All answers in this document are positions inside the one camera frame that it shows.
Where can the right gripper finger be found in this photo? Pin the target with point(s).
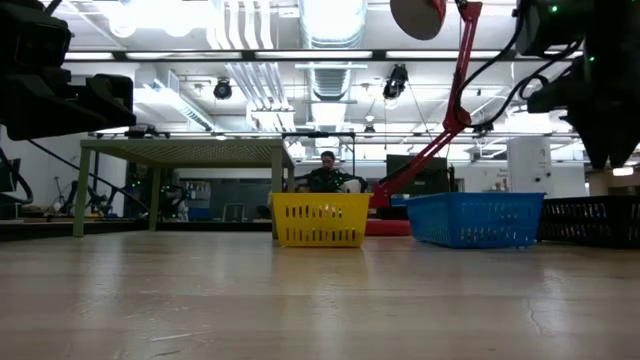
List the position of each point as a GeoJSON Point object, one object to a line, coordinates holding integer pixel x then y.
{"type": "Point", "coordinates": [592, 137]}
{"type": "Point", "coordinates": [625, 140]}

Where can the black plastic basket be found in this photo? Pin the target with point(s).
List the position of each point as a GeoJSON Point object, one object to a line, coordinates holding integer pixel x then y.
{"type": "Point", "coordinates": [590, 220]}

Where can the blue plastic basket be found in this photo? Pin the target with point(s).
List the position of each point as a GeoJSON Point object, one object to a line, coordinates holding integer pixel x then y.
{"type": "Point", "coordinates": [475, 215]}

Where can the yellow plastic basket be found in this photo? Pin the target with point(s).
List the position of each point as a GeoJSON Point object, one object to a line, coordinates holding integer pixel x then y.
{"type": "Point", "coordinates": [320, 202]}

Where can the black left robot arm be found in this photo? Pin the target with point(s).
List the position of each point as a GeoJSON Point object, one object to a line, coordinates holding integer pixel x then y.
{"type": "Point", "coordinates": [30, 35]}

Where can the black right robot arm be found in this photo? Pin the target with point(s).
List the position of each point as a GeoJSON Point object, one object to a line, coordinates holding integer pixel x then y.
{"type": "Point", "coordinates": [560, 25]}

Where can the red desk lamp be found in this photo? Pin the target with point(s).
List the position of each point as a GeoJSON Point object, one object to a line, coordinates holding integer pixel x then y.
{"type": "Point", "coordinates": [455, 120]}

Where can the white LED light bar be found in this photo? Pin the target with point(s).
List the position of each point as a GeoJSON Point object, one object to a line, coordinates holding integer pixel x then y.
{"type": "Point", "coordinates": [315, 54]}
{"type": "Point", "coordinates": [90, 55]}
{"type": "Point", "coordinates": [187, 55]}
{"type": "Point", "coordinates": [560, 53]}
{"type": "Point", "coordinates": [430, 54]}

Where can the white pillar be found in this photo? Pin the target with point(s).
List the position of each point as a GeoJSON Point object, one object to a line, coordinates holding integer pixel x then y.
{"type": "Point", "coordinates": [530, 165]}

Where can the black monitor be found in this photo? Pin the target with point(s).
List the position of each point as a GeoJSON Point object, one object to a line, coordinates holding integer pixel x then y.
{"type": "Point", "coordinates": [9, 175]}
{"type": "Point", "coordinates": [430, 175]}

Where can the black ceiling spotlight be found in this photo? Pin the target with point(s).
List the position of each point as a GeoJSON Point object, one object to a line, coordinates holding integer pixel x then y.
{"type": "Point", "coordinates": [222, 90]}
{"type": "Point", "coordinates": [396, 82]}
{"type": "Point", "coordinates": [483, 128]}

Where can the green perforated metal shelf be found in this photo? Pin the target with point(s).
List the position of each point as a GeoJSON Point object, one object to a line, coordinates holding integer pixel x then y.
{"type": "Point", "coordinates": [200, 152]}

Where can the person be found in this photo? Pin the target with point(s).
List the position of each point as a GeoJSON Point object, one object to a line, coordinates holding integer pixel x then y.
{"type": "Point", "coordinates": [327, 180]}

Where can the silver ventilation duct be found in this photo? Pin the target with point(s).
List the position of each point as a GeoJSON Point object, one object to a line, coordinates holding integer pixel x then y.
{"type": "Point", "coordinates": [332, 30]}

